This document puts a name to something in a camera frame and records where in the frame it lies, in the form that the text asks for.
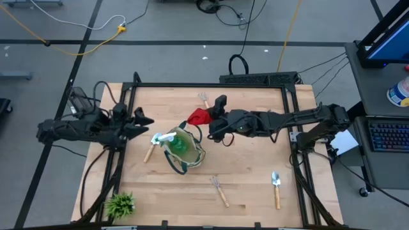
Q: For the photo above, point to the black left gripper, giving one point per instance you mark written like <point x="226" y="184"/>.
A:
<point x="119" y="127"/>

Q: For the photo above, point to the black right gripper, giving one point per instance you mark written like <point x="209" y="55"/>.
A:
<point x="228" y="124"/>

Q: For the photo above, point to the red cloth glove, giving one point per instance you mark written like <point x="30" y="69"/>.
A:
<point x="199" y="117"/>

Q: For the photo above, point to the green spray bottle white trigger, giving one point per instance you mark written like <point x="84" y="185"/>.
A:
<point x="177" y="145"/>

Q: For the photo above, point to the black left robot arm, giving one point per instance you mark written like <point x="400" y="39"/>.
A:
<point x="73" y="131"/>

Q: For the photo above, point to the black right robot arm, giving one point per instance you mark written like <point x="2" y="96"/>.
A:
<point x="287" y="119"/>

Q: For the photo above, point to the cream green gardening bag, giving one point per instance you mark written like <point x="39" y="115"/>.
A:
<point x="191" y="159"/>

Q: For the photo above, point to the black perforated box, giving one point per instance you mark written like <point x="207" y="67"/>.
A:
<point x="255" y="79"/>

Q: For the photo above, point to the black mesh box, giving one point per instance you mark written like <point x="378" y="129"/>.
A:
<point x="80" y="102"/>

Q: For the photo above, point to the green plant white pot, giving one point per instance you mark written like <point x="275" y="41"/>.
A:
<point x="119" y="206"/>

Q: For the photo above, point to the black table clamp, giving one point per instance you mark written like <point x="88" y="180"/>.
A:
<point x="164" y="224"/>
<point x="257" y="225"/>

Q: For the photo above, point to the silver aluminium bar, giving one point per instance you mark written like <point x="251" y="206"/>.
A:
<point x="119" y="228"/>

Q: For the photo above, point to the white paper sheet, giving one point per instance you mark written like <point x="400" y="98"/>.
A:
<point x="345" y="142"/>

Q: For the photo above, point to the grey side desk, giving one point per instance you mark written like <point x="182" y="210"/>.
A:
<point x="367" y="92"/>

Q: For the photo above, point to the backlit black keyboard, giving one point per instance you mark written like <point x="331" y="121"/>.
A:
<point x="390" y="135"/>

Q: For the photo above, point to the white blue tub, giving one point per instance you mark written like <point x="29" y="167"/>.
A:
<point x="398" y="94"/>

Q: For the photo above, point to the computer monitor black stand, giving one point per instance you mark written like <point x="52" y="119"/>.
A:
<point x="388" y="41"/>

